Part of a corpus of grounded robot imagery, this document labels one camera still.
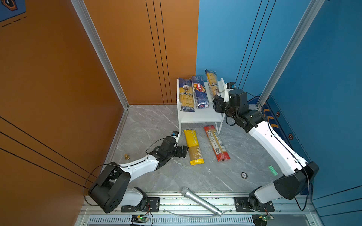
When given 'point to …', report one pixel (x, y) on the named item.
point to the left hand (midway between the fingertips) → (183, 144)
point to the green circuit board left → (139, 218)
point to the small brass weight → (127, 157)
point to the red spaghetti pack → (218, 145)
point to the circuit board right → (266, 218)
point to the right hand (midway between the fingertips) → (217, 99)
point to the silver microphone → (188, 193)
